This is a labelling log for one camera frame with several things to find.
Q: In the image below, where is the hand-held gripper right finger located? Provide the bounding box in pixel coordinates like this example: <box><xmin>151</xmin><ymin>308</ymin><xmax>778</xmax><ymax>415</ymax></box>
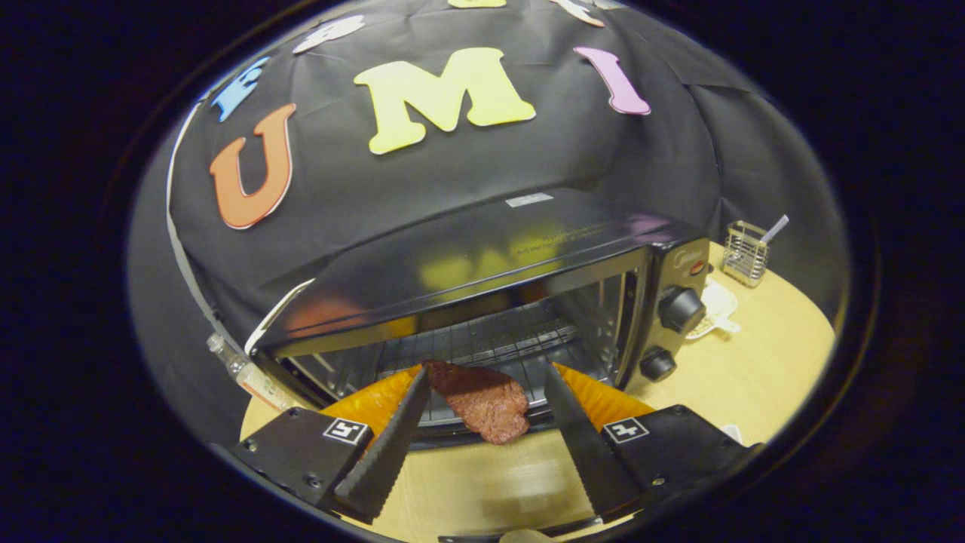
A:
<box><xmin>544</xmin><ymin>363</ymin><xmax>761</xmax><ymax>523</ymax></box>

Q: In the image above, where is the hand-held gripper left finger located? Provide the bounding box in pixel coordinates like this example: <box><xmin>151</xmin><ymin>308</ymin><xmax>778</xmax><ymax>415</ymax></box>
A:
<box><xmin>225</xmin><ymin>365</ymin><xmax>431</xmax><ymax>525</ymax></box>

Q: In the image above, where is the brown meat slice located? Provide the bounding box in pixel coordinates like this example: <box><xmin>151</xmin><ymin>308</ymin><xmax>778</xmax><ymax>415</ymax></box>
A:
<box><xmin>424</xmin><ymin>360</ymin><xmax>531</xmax><ymax>446</ymax></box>

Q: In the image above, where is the black toaster oven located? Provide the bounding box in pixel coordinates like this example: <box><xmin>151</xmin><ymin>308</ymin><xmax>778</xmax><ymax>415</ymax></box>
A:
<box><xmin>247</xmin><ymin>189</ymin><xmax>714</xmax><ymax>543</ymax></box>

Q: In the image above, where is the white pop-up toaster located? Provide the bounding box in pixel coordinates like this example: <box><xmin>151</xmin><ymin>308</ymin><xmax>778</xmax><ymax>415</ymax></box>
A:
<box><xmin>244</xmin><ymin>278</ymin><xmax>315</xmax><ymax>354</ymax></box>

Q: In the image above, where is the clear glass bottle orange label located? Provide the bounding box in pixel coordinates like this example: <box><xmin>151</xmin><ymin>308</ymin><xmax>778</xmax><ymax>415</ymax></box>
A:
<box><xmin>207</xmin><ymin>333</ymin><xmax>293</xmax><ymax>413</ymax></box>

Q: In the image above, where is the white divided dish with grains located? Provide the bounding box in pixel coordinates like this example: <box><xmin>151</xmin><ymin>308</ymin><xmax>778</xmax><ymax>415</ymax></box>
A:
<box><xmin>685</xmin><ymin>278</ymin><xmax>742</xmax><ymax>341</ymax></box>

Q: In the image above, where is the metal wire basket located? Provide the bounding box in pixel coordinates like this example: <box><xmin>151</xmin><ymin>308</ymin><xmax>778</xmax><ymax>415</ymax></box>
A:
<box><xmin>721</xmin><ymin>220</ymin><xmax>770</xmax><ymax>290</ymax></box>

